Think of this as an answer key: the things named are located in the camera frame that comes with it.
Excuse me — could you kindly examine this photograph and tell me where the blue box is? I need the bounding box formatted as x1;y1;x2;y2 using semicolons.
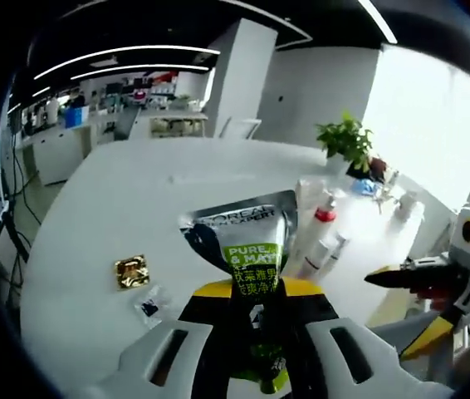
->
65;106;91;130

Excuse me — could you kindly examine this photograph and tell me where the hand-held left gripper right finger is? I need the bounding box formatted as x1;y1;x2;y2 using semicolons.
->
279;277;404;399

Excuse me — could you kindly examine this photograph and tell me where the white office chair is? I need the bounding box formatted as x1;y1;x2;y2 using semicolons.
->
218;117;260;141

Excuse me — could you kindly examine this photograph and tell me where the tall red-collar skincare pump bottle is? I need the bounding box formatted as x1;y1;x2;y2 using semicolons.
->
307;194;340;273

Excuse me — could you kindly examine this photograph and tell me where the black cable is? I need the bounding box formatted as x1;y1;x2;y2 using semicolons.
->
1;120;42;259

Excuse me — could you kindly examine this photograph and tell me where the small clear skincare sachet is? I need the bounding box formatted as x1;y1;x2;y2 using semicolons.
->
134;284;166;324

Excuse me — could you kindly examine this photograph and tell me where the gold skincare sachet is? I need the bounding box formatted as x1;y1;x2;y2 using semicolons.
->
113;254;152;291

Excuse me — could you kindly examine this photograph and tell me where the blue cloth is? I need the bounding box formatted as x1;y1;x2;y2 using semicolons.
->
350;179;380;197

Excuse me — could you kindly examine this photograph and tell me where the green potted plant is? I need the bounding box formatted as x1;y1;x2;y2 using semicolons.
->
316;111;374;174

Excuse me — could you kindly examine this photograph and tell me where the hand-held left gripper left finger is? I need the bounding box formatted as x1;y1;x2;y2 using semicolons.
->
89;280;237;399

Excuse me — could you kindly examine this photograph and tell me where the grey office chair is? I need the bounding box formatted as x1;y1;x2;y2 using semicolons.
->
114;110;141;141

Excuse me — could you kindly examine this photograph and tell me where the white skincare tube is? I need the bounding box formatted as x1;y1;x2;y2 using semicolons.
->
292;177;328;275

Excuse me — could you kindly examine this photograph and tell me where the green and silver skincare sachet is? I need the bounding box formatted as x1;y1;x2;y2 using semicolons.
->
179;190;301;396

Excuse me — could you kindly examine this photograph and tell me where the small white desk ornament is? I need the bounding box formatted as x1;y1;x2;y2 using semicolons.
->
378;170;400;214

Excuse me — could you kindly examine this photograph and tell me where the white low cabinet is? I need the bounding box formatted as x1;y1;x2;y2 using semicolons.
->
22;124;95;185

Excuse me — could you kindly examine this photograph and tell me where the white plant pot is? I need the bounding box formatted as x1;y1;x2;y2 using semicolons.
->
326;155;351;176

